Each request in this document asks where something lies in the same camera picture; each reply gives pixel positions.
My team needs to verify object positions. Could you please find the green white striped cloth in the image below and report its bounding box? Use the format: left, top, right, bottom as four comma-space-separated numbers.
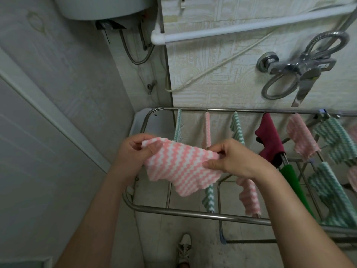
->
173, 108, 185, 143
230, 111, 245, 145
313, 117, 357, 165
308, 161, 357, 230
205, 184, 216, 214

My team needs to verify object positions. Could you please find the maroon cloth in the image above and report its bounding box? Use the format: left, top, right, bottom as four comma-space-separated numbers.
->
255, 113, 286, 168

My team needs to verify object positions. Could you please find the grey braided water hose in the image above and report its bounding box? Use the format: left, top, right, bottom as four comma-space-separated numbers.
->
119, 24, 156, 66

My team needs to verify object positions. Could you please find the chrome shower mixer tap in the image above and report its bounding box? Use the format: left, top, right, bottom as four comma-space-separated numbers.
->
256, 52, 337, 108

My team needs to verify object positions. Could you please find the plain green cloth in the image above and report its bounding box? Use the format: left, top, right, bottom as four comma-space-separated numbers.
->
279, 164, 316, 219

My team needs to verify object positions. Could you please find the white basin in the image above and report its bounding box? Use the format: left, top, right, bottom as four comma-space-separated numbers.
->
129, 108, 175, 138

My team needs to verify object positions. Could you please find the person's white shoe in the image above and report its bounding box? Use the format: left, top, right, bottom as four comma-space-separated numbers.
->
176, 234, 193, 266

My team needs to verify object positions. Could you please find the white wall pipe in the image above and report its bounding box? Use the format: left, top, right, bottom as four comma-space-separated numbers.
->
150, 2, 357, 47

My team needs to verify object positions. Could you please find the person's left hand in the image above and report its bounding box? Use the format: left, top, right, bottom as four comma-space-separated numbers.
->
115, 133, 162, 182

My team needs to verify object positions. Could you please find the white water heater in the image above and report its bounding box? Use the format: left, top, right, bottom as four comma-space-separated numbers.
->
52, 0, 157, 21

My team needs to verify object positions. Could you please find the person's right hand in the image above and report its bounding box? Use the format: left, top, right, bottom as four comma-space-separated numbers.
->
203, 138, 276, 182

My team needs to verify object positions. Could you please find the person's right forearm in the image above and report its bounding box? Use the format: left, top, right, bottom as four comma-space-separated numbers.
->
250, 167, 357, 268

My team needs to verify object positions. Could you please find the pink white striped cloth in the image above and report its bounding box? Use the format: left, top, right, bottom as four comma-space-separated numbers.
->
286, 113, 320, 163
141, 137, 224, 197
204, 111, 212, 149
347, 166, 357, 192
237, 177, 262, 217

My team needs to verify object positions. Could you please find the white door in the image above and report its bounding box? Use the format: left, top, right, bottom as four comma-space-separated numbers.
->
0, 47, 112, 268

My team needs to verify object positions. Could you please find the metal drying rack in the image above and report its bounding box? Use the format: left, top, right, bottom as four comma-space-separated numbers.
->
122, 107, 357, 246

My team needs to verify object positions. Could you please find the white power cable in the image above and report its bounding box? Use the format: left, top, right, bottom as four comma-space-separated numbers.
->
165, 30, 277, 93

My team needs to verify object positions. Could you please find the chrome shower hose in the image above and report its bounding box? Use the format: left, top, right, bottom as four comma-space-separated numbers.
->
261, 30, 351, 100

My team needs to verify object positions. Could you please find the person's left forearm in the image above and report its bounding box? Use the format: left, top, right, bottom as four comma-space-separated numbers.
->
54, 165, 140, 268

